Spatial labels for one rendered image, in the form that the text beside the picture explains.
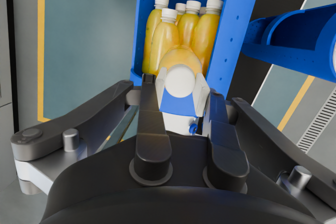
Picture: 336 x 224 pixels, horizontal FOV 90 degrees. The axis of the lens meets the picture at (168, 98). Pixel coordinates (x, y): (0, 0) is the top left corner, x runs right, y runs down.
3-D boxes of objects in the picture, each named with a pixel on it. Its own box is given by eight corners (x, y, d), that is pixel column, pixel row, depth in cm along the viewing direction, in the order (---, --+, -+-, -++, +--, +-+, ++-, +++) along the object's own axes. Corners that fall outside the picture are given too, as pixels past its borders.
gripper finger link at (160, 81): (159, 110, 16) (151, 109, 16) (164, 88, 23) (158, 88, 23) (163, 80, 15) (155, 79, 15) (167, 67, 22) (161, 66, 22)
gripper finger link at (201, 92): (202, 87, 15) (210, 88, 15) (196, 72, 22) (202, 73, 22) (195, 116, 16) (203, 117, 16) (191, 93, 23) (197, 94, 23)
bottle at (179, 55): (179, 80, 42) (179, 111, 25) (159, 60, 41) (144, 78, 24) (200, 60, 40) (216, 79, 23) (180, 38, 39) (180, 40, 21)
